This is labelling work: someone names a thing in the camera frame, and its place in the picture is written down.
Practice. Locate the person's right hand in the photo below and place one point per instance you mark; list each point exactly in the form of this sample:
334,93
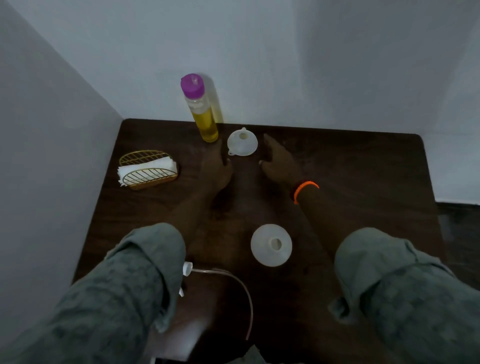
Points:
283,165

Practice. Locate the person's left hand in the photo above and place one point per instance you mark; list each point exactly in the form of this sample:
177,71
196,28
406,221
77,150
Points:
215,172

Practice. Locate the person's left thumb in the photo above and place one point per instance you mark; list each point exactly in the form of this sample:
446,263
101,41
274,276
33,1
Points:
228,168

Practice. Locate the person's right thumb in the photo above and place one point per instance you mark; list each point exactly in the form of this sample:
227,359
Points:
267,165

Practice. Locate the person's left forearm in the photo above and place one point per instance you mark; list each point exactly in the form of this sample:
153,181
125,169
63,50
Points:
198,217

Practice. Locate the person's right forearm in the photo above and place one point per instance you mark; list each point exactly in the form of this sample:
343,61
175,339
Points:
318,221

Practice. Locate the small white funnel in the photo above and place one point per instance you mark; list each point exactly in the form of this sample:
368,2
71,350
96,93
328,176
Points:
245,144

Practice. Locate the orange wristband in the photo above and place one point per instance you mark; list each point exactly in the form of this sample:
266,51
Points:
304,186

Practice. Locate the clear bottle with purple cap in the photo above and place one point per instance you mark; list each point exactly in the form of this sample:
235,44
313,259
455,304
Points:
204,120

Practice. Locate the white paper napkins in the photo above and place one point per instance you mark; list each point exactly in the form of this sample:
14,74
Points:
157,166

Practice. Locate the large white funnel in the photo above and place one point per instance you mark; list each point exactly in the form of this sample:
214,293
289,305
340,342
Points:
262,249

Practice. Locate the clear tube with white cap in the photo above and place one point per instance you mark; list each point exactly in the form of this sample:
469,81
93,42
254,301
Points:
240,282

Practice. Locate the grey-green left shirt sleeve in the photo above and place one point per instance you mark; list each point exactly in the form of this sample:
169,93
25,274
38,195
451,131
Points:
112,292

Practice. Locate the grey-green shirt sleeve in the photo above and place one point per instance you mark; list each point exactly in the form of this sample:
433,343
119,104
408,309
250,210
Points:
405,296
112,292

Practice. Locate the grey-green right shirt sleeve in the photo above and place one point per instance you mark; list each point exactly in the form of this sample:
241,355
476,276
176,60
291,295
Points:
405,296

